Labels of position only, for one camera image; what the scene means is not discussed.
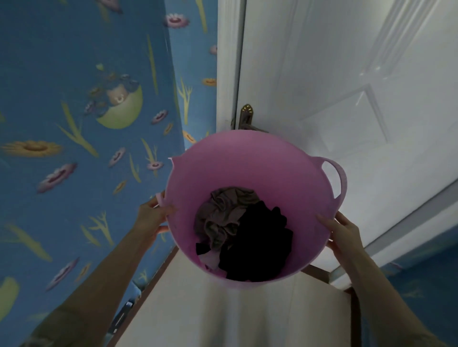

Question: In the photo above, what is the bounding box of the person's left hand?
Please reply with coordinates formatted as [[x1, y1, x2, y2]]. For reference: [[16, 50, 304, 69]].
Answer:
[[133, 193, 177, 244]]

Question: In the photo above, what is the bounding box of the person's right hand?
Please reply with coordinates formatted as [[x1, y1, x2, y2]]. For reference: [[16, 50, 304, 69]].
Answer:
[[316, 211, 365, 262]]

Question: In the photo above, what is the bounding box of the pink plastic laundry tub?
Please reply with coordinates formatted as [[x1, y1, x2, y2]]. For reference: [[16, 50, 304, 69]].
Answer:
[[156, 129, 348, 290]]

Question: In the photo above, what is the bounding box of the person's left forearm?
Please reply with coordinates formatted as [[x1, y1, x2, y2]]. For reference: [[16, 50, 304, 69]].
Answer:
[[20, 225, 152, 347]]

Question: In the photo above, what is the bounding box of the person's right forearm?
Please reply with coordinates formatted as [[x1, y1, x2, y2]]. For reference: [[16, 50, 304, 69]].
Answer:
[[342, 246, 446, 347]]

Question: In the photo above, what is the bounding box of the grey-brown crumpled garment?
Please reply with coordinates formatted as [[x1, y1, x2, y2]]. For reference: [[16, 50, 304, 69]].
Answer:
[[194, 187, 261, 270]]

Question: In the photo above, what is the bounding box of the black crumpled garment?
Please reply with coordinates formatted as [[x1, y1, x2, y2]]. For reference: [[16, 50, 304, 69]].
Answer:
[[196, 201, 294, 283]]

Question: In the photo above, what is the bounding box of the small black device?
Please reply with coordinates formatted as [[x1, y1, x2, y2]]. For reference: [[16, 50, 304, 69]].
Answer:
[[107, 301, 134, 335]]

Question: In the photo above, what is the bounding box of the white panelled door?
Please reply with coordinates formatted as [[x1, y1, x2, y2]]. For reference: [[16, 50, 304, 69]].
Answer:
[[234, 0, 458, 276]]

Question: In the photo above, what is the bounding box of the brass door handle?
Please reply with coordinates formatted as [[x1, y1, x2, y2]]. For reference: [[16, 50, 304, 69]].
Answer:
[[238, 104, 269, 133]]

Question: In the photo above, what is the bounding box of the white door frame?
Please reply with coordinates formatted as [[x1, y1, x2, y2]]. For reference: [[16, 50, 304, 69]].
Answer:
[[215, 0, 247, 138]]

